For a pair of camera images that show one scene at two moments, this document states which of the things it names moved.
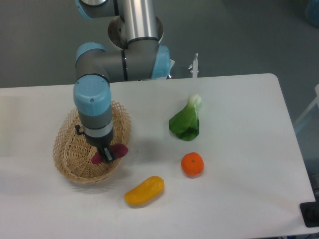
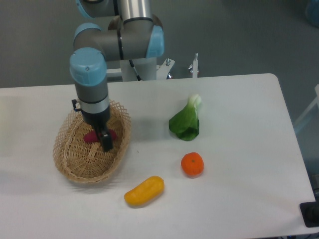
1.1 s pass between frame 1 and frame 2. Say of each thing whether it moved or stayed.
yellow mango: stayed
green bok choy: stayed
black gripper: moved
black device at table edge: stayed
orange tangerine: stayed
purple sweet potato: moved
